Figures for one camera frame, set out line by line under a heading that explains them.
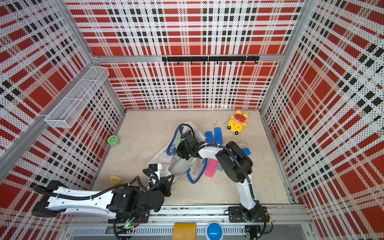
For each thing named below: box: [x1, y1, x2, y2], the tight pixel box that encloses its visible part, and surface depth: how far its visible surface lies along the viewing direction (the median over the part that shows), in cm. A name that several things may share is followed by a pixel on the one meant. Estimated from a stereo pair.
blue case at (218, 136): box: [214, 127, 223, 145], surface depth 107 cm
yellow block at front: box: [172, 222, 197, 240], surface depth 72 cm
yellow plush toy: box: [226, 109, 249, 136], surface depth 109 cm
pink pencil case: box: [205, 158, 218, 178], surface depth 90 cm
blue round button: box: [207, 222, 223, 240], surface depth 69 cm
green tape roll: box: [107, 135, 121, 148], surface depth 100 cm
